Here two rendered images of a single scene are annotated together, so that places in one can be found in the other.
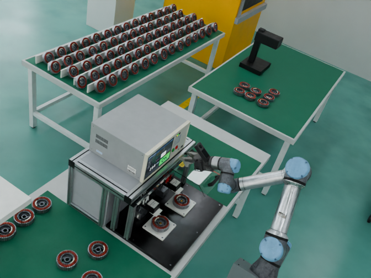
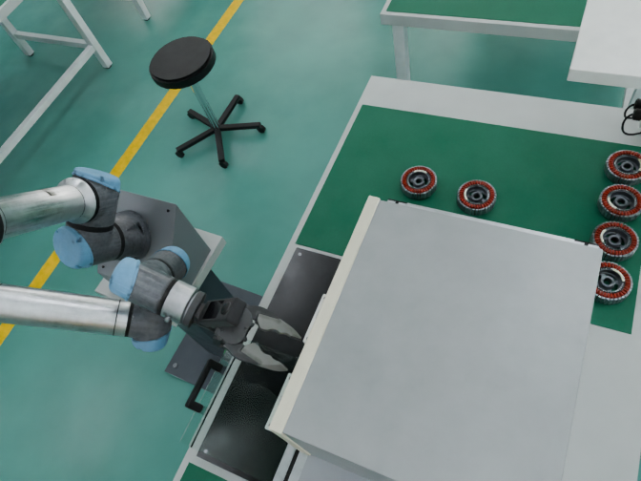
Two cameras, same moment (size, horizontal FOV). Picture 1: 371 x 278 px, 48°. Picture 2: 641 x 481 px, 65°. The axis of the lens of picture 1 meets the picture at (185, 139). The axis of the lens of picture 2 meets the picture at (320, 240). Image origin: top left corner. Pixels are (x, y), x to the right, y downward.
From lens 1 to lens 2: 2.29 m
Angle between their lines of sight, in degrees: 85
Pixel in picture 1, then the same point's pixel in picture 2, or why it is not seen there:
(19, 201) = (584, 54)
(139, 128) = (438, 297)
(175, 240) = (299, 307)
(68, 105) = not seen: outside the picture
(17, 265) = (547, 168)
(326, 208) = not seen: outside the picture
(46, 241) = (536, 220)
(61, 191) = (599, 345)
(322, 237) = not seen: outside the picture
